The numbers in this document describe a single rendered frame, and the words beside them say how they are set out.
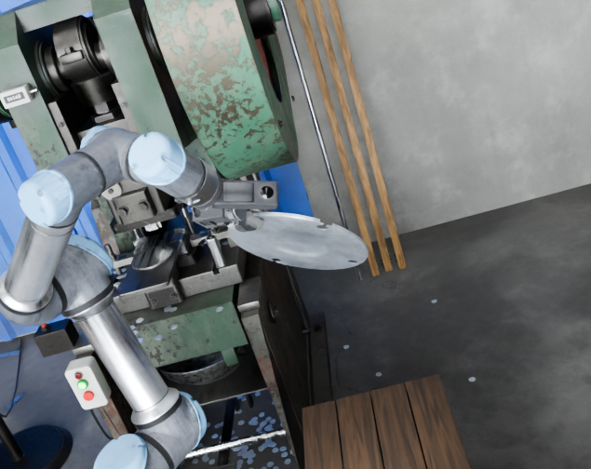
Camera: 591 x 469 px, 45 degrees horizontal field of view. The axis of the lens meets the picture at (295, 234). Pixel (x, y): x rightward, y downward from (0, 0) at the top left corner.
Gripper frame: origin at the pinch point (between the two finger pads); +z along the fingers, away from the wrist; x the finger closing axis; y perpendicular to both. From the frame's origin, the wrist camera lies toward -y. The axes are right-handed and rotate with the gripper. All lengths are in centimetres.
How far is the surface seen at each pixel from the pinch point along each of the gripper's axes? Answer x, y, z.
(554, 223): -51, -44, 198
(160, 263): -7, 52, 43
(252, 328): 11, 29, 54
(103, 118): -43, 59, 24
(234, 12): -43.3, 4.3, -5.4
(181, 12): -43.5, 14.4, -9.4
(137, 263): -8, 60, 44
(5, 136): -90, 173, 97
